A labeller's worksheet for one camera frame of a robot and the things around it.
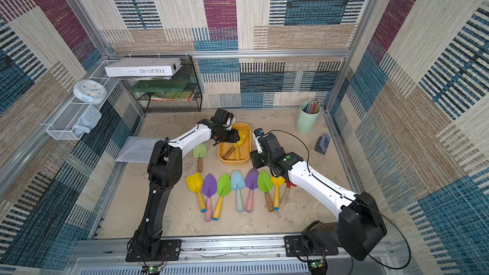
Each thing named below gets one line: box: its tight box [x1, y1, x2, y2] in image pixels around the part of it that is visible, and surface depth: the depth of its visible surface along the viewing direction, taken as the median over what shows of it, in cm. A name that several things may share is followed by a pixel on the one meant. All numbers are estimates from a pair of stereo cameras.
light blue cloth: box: [73, 104, 103, 137], surface depth 70 cm
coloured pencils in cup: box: [302, 98, 321, 114], surface depth 103 cm
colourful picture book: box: [150, 91, 193, 102], surface depth 102 cm
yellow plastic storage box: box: [217, 122, 252, 163], surface depth 102 cm
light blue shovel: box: [230, 169, 246, 214], surface depth 91 cm
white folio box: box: [104, 57, 183, 78], surface depth 81 cm
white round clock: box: [73, 78, 108, 105], surface depth 76 cm
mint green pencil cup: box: [296, 98, 321, 134], surface depth 104 cm
